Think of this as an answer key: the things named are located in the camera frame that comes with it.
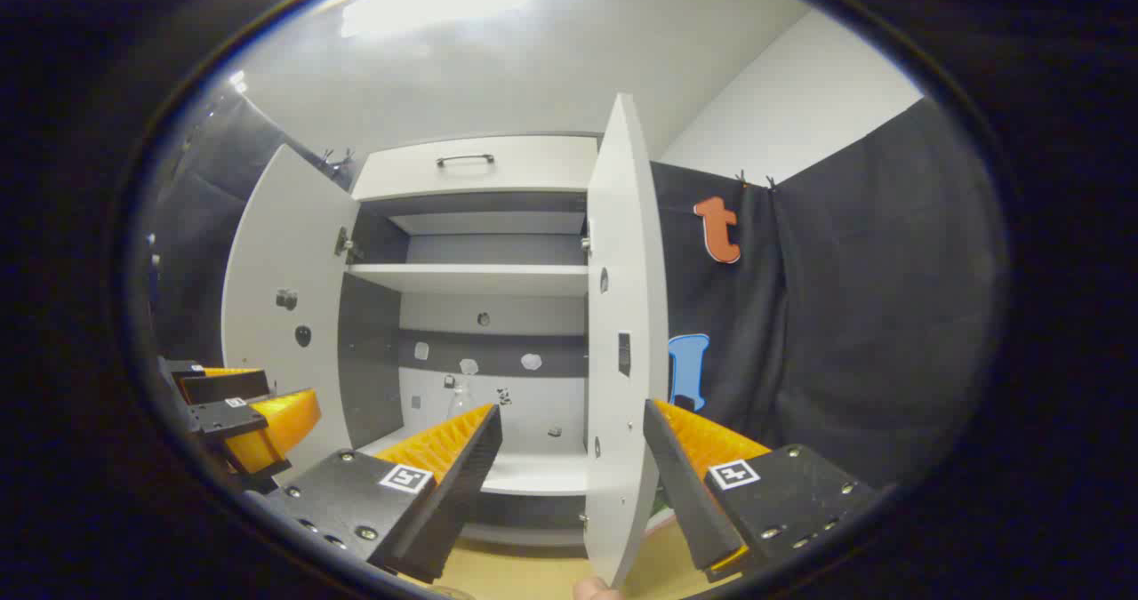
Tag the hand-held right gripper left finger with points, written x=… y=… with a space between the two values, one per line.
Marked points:
x=462 y=484

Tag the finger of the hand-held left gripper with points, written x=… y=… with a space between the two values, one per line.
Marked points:
x=231 y=420
x=227 y=387

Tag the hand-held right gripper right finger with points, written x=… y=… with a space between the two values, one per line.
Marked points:
x=680 y=484

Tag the white door with camera sticker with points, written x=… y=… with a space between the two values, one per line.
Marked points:
x=284 y=227

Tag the white door with cat sticker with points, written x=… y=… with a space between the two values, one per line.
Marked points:
x=627 y=271

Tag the white cabinet shelf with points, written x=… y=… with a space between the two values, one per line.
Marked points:
x=471 y=278
x=533 y=471

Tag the white and grey cabinet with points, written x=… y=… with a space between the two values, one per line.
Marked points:
x=498 y=249

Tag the white cabinet drawer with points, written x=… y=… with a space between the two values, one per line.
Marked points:
x=533 y=169

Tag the green and white object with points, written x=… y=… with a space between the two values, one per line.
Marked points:
x=661 y=500

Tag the black backdrop cloth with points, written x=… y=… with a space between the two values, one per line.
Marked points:
x=871 y=298

